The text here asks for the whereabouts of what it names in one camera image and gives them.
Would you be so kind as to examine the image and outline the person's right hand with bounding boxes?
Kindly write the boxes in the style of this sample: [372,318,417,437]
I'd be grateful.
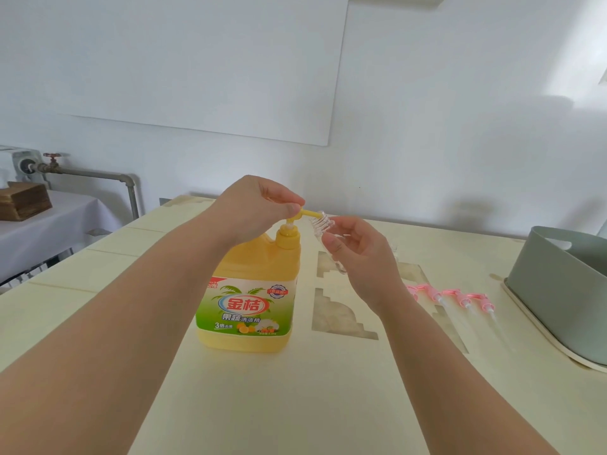
[321,215,404,318]

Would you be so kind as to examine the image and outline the person's left hand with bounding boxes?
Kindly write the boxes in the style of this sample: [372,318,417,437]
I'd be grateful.
[204,174,307,247]

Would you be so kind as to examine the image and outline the yellow detergent jug with pump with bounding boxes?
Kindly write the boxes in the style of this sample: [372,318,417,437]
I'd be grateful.
[195,209,326,354]

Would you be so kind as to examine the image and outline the grey-green plastic basket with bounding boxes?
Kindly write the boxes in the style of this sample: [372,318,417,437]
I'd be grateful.
[505,226,607,368]

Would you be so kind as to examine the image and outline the person's right forearm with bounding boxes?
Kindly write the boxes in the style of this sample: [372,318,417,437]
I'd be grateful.
[374,293,560,455]

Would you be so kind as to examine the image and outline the person's left forearm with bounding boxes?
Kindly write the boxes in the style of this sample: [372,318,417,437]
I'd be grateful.
[0,217,238,455]

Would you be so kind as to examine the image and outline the brown wooden box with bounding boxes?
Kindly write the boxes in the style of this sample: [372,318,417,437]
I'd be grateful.
[0,181,53,222]

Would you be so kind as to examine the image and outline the grey metal pipe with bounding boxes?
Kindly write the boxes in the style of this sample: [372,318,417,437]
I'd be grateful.
[35,163,141,221]

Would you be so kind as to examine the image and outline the white tablecloth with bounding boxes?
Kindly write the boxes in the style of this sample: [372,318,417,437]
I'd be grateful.
[0,190,124,285]

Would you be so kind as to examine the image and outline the white wall board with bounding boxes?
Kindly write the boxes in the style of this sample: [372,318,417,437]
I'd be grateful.
[52,0,350,147]

